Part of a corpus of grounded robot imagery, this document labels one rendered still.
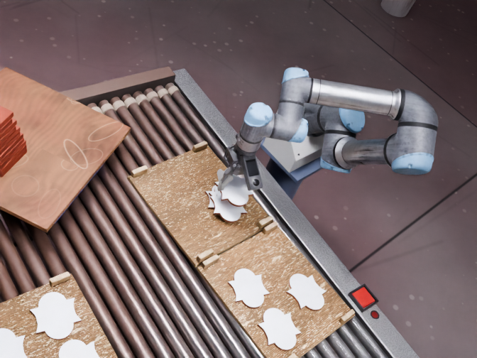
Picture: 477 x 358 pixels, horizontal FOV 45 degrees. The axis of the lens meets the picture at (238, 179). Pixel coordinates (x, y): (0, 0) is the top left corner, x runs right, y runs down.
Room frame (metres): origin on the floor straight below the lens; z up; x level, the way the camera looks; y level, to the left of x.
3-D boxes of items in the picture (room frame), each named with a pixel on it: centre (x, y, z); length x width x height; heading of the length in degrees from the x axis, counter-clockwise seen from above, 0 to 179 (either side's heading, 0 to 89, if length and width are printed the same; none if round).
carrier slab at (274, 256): (1.03, -0.25, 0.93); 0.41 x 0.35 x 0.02; 56
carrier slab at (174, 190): (1.26, 0.09, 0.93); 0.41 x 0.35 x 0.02; 56
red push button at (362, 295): (1.14, -0.54, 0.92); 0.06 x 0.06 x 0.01; 52
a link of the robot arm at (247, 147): (1.28, 0.02, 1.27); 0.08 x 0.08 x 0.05
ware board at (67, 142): (1.13, 0.69, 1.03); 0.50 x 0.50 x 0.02; 85
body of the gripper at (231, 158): (1.29, 0.02, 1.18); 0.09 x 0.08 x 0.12; 38
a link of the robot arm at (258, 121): (1.29, 0.01, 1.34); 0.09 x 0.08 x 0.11; 106
